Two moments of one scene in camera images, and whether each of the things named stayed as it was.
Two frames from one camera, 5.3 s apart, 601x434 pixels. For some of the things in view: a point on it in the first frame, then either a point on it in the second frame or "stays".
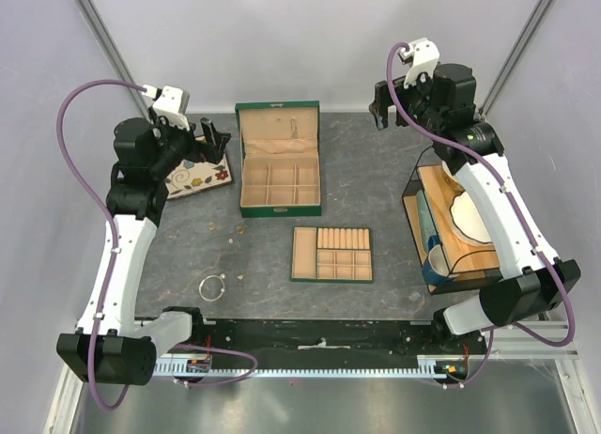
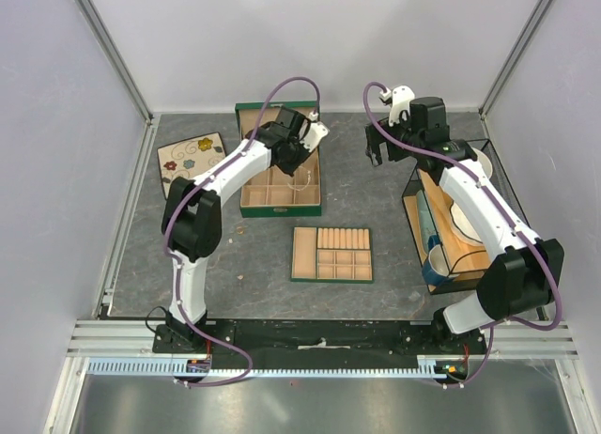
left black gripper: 162,125 to 290,169
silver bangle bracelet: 223,288 to 309,179
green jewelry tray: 331,255 stays
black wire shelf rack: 450,238 stays
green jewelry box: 279,148 stays
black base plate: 371,337 stays
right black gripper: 383,99 to 374,140
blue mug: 436,270 stays
